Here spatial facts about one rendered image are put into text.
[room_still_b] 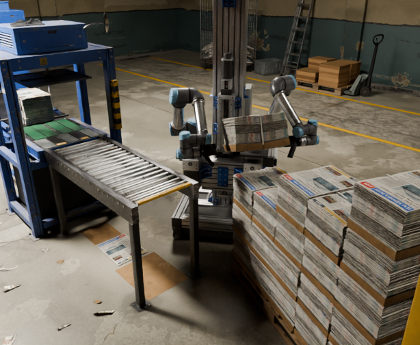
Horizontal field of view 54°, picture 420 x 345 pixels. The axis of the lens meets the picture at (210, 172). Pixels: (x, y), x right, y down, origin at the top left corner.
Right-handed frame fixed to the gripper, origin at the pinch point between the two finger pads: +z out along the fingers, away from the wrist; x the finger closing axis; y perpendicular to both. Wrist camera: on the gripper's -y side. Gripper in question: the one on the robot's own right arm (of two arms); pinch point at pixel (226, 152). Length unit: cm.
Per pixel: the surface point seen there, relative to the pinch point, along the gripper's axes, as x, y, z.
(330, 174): -67, -16, 42
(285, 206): -64, -31, 14
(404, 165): 162, -43, 270
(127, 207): -19, -28, -73
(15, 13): 279, 186, -175
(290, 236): -64, -49, 15
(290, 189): -71, -21, 14
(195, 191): 1.7, -24.8, -24.3
